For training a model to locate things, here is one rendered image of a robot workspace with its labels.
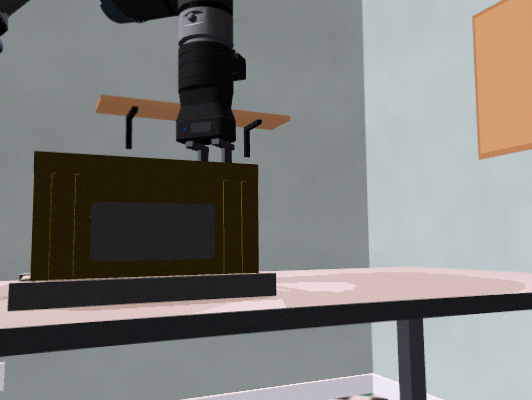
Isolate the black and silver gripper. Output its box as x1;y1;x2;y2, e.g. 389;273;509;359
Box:
176;6;246;163

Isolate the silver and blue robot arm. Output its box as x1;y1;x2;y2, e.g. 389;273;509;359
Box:
0;0;233;36

